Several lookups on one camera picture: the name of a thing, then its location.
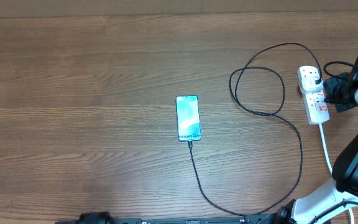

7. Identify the Galaxy smartphone blue screen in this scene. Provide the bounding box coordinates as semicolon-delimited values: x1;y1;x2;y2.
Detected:
176;95;201;141

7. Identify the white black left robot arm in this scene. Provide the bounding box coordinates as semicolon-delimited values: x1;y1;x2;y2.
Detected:
78;212;114;224

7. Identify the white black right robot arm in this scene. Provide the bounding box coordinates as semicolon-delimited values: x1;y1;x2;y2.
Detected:
261;56;358;224

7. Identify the white charger plug adapter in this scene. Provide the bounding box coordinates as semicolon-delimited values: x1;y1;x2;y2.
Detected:
300;76;323;94

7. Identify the white power strip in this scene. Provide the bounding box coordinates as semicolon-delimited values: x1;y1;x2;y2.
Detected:
297;65;331;125

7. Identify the brown cardboard backdrop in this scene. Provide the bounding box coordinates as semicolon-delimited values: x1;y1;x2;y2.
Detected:
0;0;358;18

